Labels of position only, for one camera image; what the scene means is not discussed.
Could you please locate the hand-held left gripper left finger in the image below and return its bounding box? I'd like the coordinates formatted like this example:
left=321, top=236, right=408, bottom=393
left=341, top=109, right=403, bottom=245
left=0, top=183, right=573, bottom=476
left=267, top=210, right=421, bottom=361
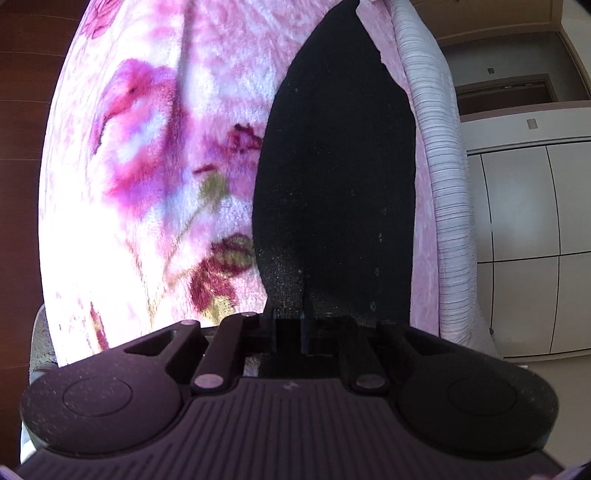
left=124, top=312, right=279, bottom=394

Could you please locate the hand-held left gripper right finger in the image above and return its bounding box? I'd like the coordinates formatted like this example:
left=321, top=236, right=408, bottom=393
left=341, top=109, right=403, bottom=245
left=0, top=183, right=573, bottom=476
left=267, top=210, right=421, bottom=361
left=301, top=315, right=419, bottom=394

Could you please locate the black garment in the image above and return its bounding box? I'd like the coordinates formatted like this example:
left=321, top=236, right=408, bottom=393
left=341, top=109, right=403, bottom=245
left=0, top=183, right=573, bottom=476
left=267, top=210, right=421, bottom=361
left=252, top=0, right=419, bottom=384

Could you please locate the pink floral blanket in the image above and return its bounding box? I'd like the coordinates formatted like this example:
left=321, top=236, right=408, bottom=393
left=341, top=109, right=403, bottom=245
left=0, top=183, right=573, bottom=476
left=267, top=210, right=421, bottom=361
left=41, top=0, right=445, bottom=377

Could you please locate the white wardrobe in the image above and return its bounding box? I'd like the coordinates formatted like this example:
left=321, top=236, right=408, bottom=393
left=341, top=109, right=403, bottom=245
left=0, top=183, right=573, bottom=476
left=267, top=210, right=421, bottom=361
left=461, top=102, right=591, bottom=361

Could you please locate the brown door frame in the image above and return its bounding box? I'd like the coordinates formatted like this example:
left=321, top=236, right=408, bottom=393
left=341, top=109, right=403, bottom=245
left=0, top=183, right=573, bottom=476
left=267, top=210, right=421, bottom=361
left=454, top=74, right=560, bottom=117

